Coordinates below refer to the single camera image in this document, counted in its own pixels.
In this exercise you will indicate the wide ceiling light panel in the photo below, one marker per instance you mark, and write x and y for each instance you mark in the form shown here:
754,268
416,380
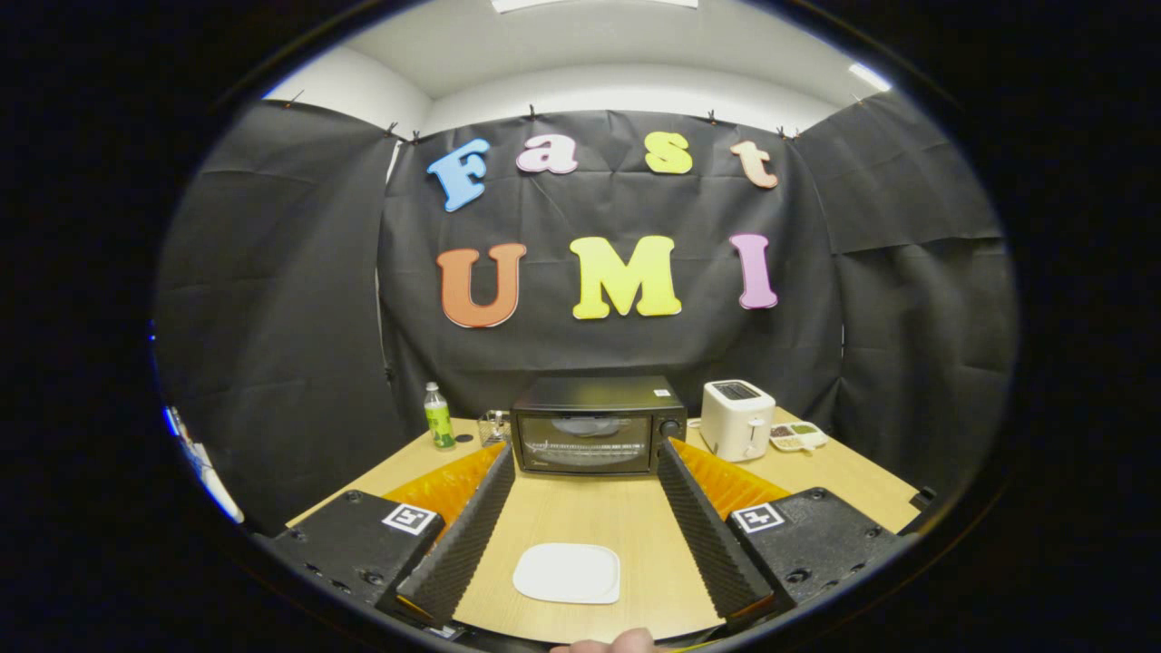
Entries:
590,4

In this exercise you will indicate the white pop-up toaster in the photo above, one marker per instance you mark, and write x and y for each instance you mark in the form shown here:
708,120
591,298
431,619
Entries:
735,426

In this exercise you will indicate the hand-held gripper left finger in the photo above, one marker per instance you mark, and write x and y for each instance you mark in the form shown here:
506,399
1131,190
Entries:
458,544

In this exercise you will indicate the divided white snack dish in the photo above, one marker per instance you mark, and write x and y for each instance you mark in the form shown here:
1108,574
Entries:
798,436

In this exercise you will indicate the green label plastic bottle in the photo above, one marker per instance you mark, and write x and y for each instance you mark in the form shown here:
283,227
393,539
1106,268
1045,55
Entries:
441,426

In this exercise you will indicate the black toaster oven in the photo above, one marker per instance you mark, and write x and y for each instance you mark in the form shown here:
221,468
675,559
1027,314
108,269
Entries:
590,394

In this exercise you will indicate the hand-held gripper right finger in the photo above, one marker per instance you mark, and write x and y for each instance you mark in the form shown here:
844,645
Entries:
712,544

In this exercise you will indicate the white square plate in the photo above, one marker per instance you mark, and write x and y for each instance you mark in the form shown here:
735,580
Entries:
567,573

